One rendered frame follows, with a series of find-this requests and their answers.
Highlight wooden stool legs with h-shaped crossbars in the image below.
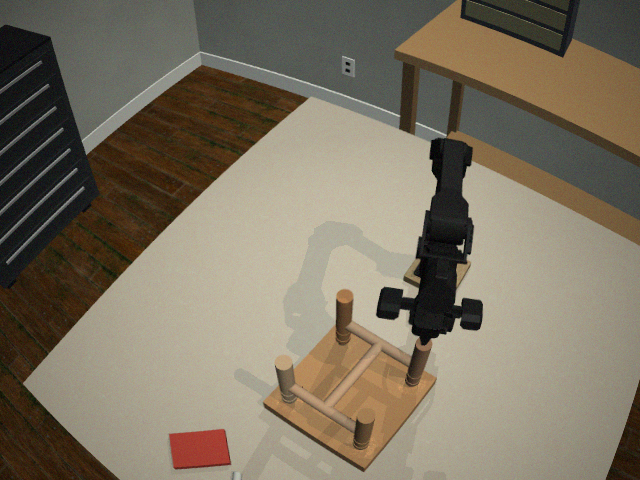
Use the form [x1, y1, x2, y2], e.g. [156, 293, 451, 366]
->
[275, 289, 432, 450]

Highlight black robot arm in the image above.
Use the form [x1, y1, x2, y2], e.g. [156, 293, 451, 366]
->
[411, 138, 474, 338]

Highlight red flat rectangular pad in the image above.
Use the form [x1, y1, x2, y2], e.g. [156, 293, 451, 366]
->
[169, 429, 231, 470]

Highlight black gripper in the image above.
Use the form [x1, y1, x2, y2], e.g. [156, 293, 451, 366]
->
[376, 287, 483, 346]

